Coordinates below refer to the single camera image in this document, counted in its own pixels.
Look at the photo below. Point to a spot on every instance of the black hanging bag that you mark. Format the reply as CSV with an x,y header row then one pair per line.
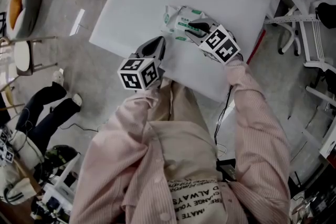
x,y
328,15

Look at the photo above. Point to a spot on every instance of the idle hand-held gripper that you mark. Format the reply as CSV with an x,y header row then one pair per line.
x,y
8,156

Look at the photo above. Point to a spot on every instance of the white shelf frame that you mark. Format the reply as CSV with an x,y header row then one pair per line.
x,y
65,183

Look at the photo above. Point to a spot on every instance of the white tissue packet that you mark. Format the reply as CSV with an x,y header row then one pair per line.
x,y
170,11

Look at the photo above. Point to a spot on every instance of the white metal frame table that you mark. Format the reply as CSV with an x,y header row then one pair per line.
x,y
319,94

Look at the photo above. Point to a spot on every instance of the white mesh office chair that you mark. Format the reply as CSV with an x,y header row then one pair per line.
x,y
312,42

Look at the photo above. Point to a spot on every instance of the person's torso in pink shirt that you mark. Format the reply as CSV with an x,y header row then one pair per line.
x,y
131,165

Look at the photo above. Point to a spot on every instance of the person's right forearm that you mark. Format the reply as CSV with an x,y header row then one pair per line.
x,y
244,91

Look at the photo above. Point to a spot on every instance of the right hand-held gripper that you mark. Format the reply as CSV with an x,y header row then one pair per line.
x,y
220,44

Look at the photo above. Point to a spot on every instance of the grey armchair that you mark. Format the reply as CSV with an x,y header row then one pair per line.
x,y
30,2

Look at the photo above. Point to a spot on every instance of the wooden chair with white seat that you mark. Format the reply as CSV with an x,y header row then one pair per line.
x,y
22,56

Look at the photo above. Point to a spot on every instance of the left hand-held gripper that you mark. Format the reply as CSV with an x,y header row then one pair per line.
x,y
139,73

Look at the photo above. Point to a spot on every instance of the red strip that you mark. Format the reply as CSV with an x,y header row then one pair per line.
x,y
256,47

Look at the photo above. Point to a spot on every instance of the person's left forearm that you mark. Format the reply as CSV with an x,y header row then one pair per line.
x,y
131,112

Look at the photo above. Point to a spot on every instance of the black green device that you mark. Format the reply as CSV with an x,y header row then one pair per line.
x,y
63,154

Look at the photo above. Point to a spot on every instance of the orange cushion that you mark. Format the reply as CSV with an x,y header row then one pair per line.
x,y
15,5

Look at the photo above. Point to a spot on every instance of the black waist box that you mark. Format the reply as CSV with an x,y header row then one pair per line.
x,y
227,170

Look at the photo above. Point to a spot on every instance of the round beige side table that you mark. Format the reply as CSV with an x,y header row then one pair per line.
x,y
9,94

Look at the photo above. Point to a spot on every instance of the person's legs in beige trousers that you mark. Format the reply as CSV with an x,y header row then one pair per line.
x,y
181,105

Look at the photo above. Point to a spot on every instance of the beige canvas bag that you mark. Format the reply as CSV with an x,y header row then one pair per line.
x,y
18,186

